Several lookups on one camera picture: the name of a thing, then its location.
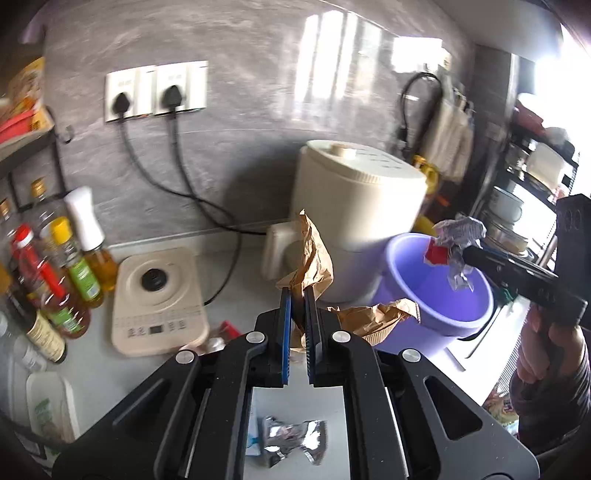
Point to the cream rice cooker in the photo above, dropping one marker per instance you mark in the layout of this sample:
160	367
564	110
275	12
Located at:
355	194

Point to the clear plastic wrapper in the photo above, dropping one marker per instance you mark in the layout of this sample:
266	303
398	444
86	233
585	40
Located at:
213	345

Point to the person's right forearm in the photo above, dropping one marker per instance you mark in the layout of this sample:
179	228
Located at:
554	406

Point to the gold-capped clear bottle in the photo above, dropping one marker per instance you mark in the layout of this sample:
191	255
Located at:
39	203

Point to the dark sauce bottle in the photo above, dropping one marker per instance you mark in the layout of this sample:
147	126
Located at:
44	337

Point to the black dish rack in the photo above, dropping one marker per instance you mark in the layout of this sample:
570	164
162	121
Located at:
540	136

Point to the hanging white bags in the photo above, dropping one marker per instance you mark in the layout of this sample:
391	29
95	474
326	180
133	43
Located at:
445	138

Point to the yellow-capped green-label bottle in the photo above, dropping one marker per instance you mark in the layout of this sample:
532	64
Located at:
83	277

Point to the white box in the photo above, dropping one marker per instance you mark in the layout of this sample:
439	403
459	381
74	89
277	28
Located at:
547	164

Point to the red-capped sauce bottle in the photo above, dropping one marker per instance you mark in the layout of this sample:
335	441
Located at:
32	258

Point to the white plastic tray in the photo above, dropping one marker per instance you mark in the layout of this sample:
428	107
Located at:
46	406

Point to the black wall shelf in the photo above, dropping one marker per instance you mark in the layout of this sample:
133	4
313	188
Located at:
27	143

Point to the red pot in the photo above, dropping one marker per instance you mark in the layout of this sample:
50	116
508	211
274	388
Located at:
528	115

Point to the purple plastic bucket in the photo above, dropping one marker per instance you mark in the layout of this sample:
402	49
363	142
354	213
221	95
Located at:
415	286

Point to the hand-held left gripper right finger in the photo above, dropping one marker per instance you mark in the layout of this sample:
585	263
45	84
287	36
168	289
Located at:
310	341

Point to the black plug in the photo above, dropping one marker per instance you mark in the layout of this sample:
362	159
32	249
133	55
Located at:
123	104
173	97

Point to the cream induction cooker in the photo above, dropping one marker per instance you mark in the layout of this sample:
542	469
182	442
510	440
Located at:
152	318

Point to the white enamel pot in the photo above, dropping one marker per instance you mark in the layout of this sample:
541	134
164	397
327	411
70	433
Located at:
505	205

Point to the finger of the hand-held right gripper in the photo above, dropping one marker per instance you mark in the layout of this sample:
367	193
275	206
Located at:
508	272

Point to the person's right hand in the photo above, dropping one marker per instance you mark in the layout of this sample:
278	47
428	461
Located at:
535	355

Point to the white blue packet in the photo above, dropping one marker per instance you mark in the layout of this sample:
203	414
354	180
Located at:
255	434

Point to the brown paper bag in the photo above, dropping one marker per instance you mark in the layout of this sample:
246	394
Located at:
318	258

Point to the yellow snack package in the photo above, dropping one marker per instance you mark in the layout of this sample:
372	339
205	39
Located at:
27	78

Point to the yellow detergent bottle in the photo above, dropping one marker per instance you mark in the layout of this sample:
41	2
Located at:
427	173

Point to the red package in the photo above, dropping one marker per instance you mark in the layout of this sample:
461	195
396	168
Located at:
18	122

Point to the steel pan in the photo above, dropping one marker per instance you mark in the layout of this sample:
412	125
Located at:
505	235

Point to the clear plastic bottle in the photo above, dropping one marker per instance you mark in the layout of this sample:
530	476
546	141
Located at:
27	353

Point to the crumpled silver foil wrapper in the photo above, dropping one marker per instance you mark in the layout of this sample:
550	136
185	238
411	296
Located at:
291	436

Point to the silver red wrapper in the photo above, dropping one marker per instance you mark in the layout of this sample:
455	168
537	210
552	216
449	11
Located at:
457	228

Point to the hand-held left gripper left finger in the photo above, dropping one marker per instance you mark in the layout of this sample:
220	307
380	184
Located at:
286	341

